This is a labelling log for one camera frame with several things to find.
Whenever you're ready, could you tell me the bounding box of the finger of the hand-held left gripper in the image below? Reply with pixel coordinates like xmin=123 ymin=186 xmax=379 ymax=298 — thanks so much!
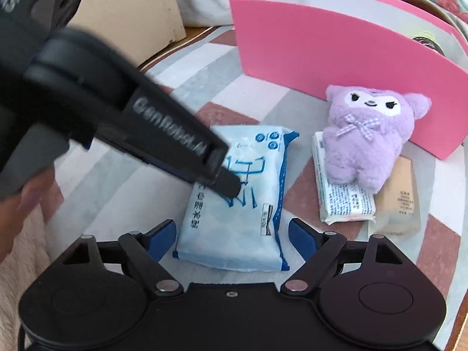
xmin=210 ymin=167 xmax=242 ymax=198

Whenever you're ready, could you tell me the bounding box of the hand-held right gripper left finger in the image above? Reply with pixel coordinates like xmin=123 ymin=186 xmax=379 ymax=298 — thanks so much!
xmin=58 ymin=219 xmax=183 ymax=297

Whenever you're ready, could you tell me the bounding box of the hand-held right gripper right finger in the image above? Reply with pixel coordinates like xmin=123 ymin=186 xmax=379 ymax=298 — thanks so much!
xmin=281 ymin=218 xmax=403 ymax=295

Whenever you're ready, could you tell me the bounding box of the blue white wet wipes packet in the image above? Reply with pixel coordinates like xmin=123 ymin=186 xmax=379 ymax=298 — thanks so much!
xmin=173 ymin=124 xmax=300 ymax=273

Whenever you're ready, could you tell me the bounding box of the small white printed packet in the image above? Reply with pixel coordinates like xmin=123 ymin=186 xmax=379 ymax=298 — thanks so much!
xmin=311 ymin=132 xmax=377 ymax=226

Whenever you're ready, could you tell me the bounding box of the beige foundation bottle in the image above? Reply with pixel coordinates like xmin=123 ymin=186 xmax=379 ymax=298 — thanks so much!
xmin=367 ymin=155 xmax=422 ymax=240

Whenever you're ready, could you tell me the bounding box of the purple plush toy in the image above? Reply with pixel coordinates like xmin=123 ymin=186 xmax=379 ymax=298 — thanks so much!
xmin=324 ymin=85 xmax=432 ymax=194

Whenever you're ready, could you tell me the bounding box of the pink cardboard box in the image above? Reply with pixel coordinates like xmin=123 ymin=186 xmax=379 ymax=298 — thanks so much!
xmin=229 ymin=0 xmax=468 ymax=160

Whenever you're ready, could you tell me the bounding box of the green yarn skein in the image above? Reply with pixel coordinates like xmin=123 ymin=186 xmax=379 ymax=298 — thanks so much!
xmin=409 ymin=25 xmax=448 ymax=57

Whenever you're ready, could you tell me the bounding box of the person's left hand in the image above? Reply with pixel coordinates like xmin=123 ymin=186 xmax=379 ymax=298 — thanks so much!
xmin=0 ymin=170 xmax=56 ymax=262

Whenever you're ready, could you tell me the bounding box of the checked grey red rug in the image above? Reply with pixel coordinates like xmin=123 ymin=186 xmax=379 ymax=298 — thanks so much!
xmin=44 ymin=25 xmax=468 ymax=337

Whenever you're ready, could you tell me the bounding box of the cream cabinet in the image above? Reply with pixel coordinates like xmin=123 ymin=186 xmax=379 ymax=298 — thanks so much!
xmin=69 ymin=0 xmax=187 ymax=66

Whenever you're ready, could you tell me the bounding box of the white fluffy mat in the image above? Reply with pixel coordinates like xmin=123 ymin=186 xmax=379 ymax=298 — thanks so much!
xmin=0 ymin=223 xmax=55 ymax=337

